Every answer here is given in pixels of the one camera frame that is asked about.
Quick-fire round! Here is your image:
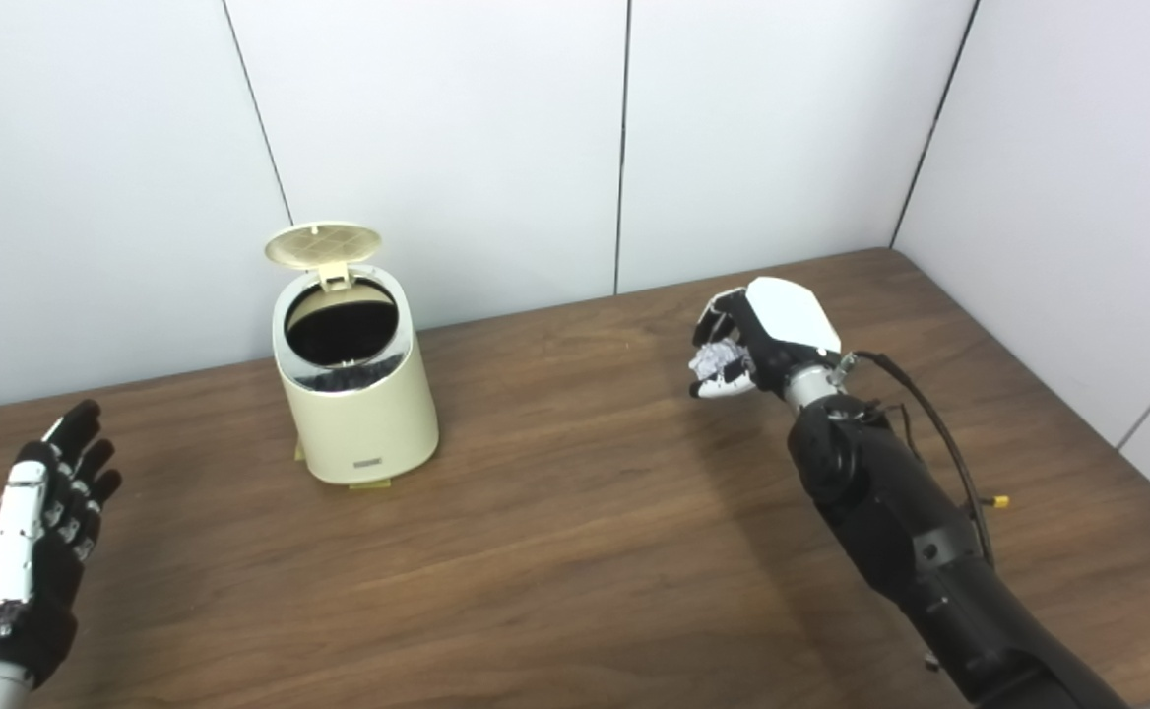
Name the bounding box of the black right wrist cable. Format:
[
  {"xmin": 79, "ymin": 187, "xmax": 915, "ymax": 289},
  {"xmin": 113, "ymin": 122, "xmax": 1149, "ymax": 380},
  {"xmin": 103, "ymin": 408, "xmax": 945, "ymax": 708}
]
[{"xmin": 831, "ymin": 350, "xmax": 997, "ymax": 572}]

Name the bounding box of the round cream bin lid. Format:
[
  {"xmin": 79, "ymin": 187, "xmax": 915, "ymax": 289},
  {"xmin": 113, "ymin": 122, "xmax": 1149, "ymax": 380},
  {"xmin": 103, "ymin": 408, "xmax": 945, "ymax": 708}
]
[{"xmin": 264, "ymin": 222, "xmax": 384, "ymax": 291}]

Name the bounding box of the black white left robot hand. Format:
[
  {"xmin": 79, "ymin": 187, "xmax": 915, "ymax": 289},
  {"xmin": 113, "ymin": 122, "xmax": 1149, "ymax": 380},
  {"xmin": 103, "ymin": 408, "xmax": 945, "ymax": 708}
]
[{"xmin": 0, "ymin": 399, "xmax": 123, "ymax": 685}]

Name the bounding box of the cream-colored trash bin body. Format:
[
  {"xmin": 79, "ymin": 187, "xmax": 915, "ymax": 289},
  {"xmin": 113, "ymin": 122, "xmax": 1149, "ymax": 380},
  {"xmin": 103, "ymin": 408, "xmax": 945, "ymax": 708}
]
[{"xmin": 272, "ymin": 264, "xmax": 440, "ymax": 485}]

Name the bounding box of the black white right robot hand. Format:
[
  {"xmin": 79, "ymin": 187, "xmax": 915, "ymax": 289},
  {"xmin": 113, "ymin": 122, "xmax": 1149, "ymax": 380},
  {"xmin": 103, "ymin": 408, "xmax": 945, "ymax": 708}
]
[{"xmin": 688, "ymin": 277, "xmax": 844, "ymax": 400}]

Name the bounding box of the white paper ball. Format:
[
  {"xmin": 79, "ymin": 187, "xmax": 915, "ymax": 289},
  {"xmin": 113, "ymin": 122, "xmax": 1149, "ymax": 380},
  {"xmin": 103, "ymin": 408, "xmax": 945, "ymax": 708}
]
[{"xmin": 690, "ymin": 338, "xmax": 745, "ymax": 383}]

